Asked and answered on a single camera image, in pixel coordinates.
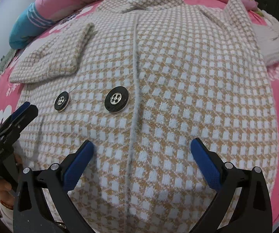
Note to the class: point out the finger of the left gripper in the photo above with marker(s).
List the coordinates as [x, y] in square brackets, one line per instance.
[11, 131]
[20, 112]

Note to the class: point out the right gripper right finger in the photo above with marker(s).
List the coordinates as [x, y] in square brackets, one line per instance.
[253, 211]

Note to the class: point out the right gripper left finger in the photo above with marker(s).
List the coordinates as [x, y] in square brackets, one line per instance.
[42, 203]

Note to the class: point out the beige white houndstooth coat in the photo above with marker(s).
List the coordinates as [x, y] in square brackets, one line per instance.
[140, 79]

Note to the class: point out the person's left hand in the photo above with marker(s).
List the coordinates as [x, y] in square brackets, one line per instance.
[6, 198]

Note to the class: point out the green patterned mat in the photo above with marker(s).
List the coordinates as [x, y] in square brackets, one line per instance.
[6, 60]

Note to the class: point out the cream fluffy garment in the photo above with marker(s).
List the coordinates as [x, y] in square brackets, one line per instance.
[267, 38]

